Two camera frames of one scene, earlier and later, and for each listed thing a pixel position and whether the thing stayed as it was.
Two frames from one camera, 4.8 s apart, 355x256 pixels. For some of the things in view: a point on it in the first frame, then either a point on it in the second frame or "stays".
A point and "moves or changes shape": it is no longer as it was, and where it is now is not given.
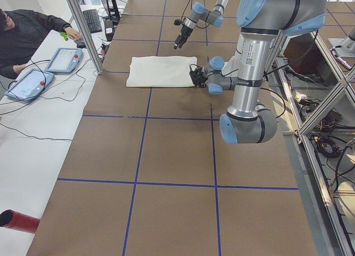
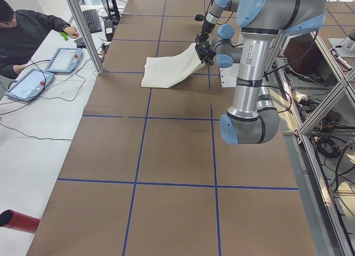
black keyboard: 92,18 stays
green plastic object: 65,35 stays
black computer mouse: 81,45 stays
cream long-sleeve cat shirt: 161,71 moves or changes shape
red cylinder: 11,219 stays
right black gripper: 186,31 -> 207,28
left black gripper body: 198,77 -> 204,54
